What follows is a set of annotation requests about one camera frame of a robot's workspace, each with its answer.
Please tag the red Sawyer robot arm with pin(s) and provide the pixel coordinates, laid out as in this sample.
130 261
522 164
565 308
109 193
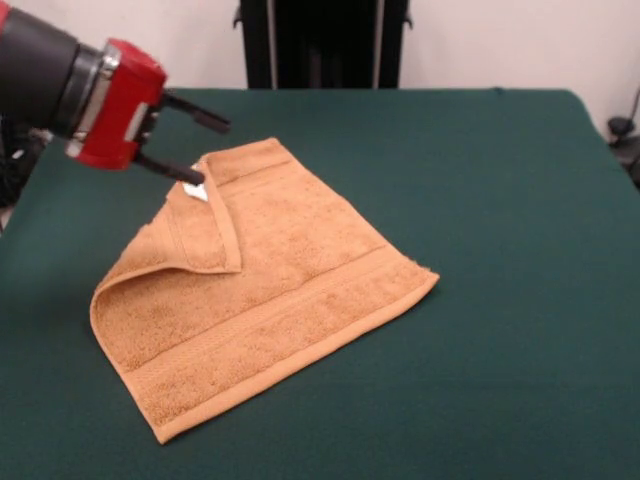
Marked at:
35 75

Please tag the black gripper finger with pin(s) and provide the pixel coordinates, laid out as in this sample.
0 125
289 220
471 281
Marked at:
172 170
200 114

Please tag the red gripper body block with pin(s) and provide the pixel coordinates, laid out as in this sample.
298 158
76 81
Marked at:
125 110

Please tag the dark green table cloth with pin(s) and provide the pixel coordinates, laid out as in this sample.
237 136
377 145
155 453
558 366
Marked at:
500 250

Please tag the tan terry towel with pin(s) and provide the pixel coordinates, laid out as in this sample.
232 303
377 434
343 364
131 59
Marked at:
275 280

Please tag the dark grey stand base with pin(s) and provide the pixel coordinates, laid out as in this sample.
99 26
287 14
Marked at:
622 145
12 175

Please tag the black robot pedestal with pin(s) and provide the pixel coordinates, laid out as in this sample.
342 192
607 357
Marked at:
320 50

